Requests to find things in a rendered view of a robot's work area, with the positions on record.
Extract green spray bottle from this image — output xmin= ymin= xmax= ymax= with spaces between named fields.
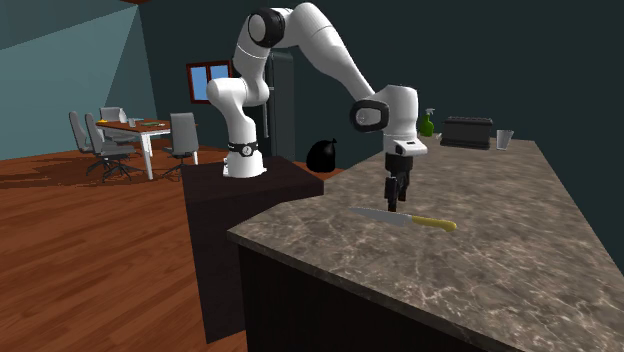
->
xmin=418 ymin=107 xmax=437 ymax=139

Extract black toaster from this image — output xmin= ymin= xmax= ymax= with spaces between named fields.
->
xmin=439 ymin=115 xmax=495 ymax=151

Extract dark refrigerator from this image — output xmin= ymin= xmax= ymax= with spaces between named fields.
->
xmin=262 ymin=47 xmax=297 ymax=163

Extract red-framed window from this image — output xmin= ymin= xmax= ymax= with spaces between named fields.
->
xmin=185 ymin=59 xmax=233 ymax=105

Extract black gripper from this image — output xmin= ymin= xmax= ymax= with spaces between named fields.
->
xmin=383 ymin=152 xmax=415 ymax=214

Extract dark robot stand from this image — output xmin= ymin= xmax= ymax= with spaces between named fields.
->
xmin=181 ymin=155 xmax=325 ymax=345

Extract brown dining table white legs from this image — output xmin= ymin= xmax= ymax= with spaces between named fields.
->
xmin=95 ymin=116 xmax=200 ymax=182

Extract yellow-handled kitchen knife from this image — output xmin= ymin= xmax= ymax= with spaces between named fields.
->
xmin=348 ymin=206 xmax=458 ymax=233

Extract black trash bag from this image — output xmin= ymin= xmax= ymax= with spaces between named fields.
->
xmin=304 ymin=137 xmax=339 ymax=174

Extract grey office chair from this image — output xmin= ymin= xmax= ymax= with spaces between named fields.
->
xmin=99 ymin=106 xmax=138 ymax=145
xmin=68 ymin=110 xmax=95 ymax=155
xmin=84 ymin=112 xmax=146 ymax=184
xmin=161 ymin=111 xmax=201 ymax=179

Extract clear glass cup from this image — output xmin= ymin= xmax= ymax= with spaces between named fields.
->
xmin=495 ymin=128 xmax=516 ymax=152

